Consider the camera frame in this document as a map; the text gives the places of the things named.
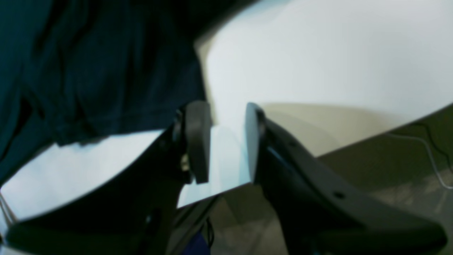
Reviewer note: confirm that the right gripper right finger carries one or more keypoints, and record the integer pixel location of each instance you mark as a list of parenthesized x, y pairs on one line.
[(319, 212)]

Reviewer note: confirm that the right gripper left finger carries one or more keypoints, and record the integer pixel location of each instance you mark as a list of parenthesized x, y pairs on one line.
[(132, 213)]

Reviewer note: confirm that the black T-shirt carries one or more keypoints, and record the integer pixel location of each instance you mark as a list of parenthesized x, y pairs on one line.
[(75, 70)]

